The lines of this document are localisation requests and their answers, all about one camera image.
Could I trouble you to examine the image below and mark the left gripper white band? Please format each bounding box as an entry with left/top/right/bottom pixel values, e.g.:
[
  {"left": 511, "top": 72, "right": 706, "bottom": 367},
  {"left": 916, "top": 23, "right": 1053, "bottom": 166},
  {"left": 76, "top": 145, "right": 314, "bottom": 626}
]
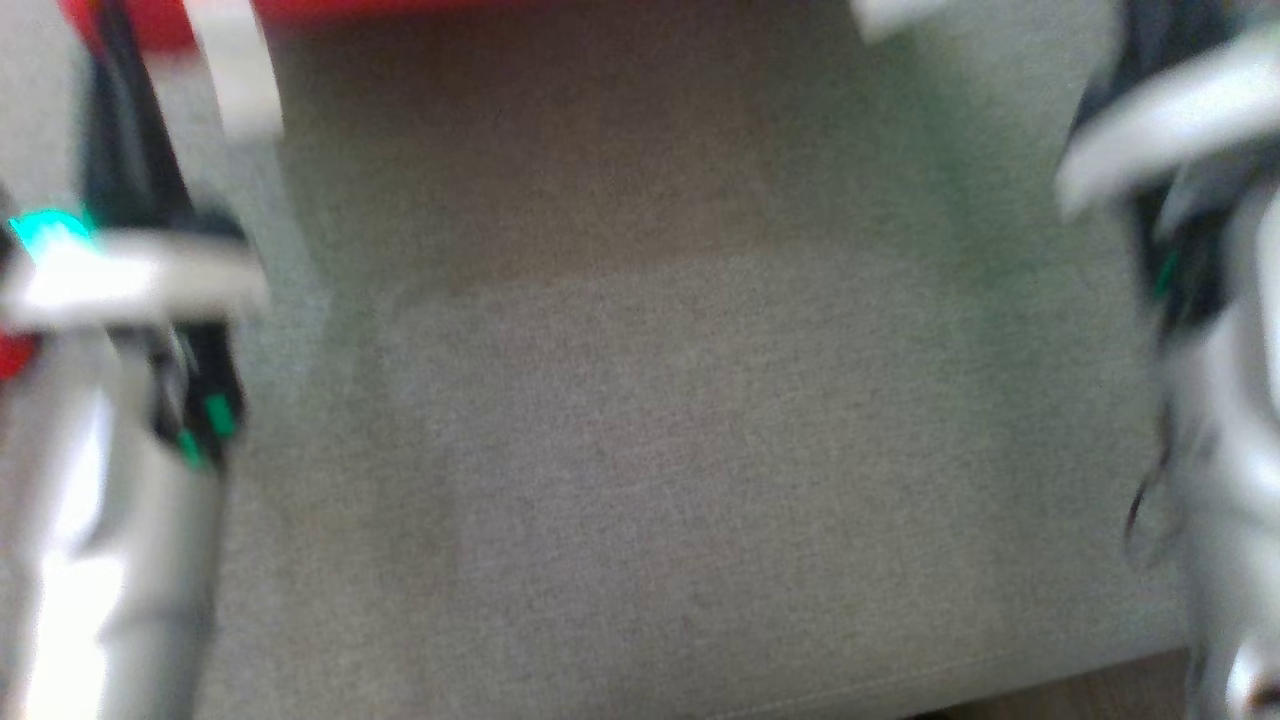
[{"left": 0, "top": 0, "right": 271, "bottom": 327}]

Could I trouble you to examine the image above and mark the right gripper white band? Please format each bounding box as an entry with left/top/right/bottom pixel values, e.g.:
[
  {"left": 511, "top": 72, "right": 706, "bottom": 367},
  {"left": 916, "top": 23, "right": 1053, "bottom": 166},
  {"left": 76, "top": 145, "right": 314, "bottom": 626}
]
[{"left": 1055, "top": 0, "right": 1280, "bottom": 219}]

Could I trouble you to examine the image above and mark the red and white sports jersey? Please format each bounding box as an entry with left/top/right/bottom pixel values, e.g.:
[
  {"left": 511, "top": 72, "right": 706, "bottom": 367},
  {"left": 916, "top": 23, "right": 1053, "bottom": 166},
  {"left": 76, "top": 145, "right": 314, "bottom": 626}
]
[{"left": 58, "top": 0, "right": 956, "bottom": 143}]

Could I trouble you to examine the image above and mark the grey fabric sofa seat cushion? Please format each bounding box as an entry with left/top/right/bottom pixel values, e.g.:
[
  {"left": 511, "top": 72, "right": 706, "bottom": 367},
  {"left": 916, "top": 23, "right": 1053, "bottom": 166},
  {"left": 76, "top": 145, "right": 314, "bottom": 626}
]
[{"left": 0, "top": 0, "right": 1201, "bottom": 720}]

